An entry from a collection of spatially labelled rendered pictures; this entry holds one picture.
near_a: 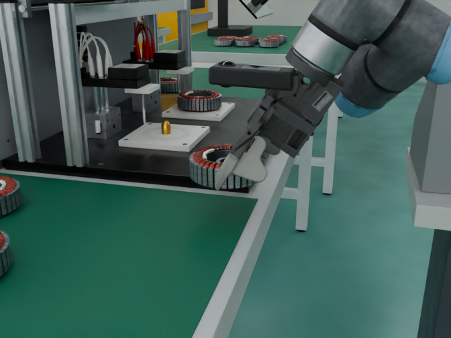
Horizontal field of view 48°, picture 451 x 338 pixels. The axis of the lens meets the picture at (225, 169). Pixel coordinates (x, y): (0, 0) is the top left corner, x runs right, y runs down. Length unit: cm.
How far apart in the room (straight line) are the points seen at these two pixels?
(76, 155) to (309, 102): 45
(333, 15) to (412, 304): 147
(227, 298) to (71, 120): 47
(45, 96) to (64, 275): 56
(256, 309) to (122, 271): 124
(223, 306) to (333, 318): 128
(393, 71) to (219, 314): 38
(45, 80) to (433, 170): 78
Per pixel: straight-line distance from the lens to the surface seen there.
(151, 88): 104
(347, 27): 64
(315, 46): 64
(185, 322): 54
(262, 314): 182
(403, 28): 65
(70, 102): 91
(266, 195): 84
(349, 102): 77
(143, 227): 73
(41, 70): 112
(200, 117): 122
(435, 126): 88
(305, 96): 68
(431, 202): 87
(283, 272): 205
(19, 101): 96
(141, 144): 101
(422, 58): 67
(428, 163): 89
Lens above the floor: 108
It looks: 20 degrees down
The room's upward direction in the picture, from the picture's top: straight up
